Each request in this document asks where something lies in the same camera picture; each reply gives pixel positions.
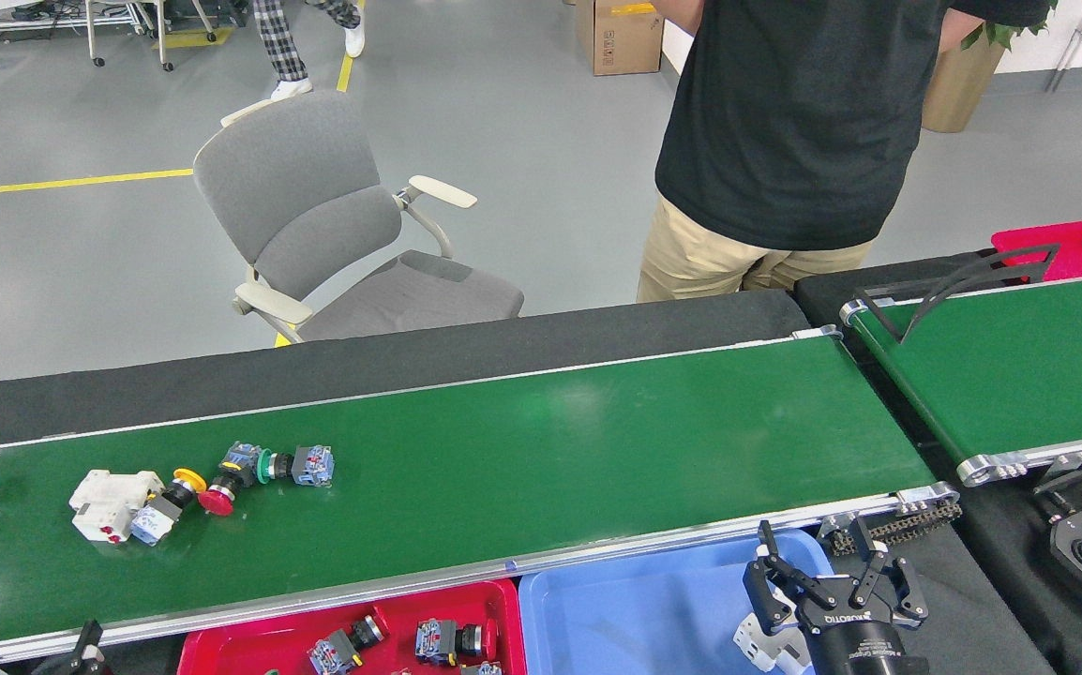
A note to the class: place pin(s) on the brown cardboard box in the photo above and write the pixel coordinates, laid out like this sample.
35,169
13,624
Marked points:
616,42

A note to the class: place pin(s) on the person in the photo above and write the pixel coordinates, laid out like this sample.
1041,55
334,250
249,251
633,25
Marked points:
283,47
785,122

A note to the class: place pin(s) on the blue plastic tray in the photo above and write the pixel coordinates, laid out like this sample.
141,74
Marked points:
616,619

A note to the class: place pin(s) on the white wheeled stand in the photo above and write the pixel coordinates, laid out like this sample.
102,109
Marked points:
165,37

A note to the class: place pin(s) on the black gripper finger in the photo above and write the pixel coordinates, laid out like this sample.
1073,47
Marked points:
86,656

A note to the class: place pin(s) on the red plastic tray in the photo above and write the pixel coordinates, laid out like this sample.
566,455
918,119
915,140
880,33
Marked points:
222,652
1038,244

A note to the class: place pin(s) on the person's right forearm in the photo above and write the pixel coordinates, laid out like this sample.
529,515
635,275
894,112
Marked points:
682,14

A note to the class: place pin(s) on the yellow push button switch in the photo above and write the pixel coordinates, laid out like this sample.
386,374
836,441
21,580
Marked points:
155,523

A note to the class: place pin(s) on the black guide bracket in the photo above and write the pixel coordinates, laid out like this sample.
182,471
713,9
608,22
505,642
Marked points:
972,277

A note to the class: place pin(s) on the red push button switch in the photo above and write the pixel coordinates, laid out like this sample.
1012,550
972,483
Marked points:
483,669
435,641

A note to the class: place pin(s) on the green plant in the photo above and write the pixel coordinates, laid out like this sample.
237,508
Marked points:
1000,33

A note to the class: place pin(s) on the tan plant pot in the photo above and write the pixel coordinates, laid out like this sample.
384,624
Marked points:
958,94

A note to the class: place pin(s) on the long green conveyor belt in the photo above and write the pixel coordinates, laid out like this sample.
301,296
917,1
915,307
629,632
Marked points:
550,450

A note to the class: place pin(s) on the red mushroom push button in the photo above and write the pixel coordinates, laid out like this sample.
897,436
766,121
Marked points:
216,502

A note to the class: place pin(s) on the grey office chair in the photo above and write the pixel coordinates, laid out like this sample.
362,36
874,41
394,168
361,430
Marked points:
278,169

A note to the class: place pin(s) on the green push button switch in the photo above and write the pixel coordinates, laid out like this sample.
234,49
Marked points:
314,465

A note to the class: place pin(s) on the white circuit breaker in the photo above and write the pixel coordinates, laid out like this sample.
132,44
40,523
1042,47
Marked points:
757,647
110,502

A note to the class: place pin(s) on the green conveyor with black guide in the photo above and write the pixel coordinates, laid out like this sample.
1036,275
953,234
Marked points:
1019,375

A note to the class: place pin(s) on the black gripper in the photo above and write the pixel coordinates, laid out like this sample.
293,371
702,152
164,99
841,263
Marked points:
864,647

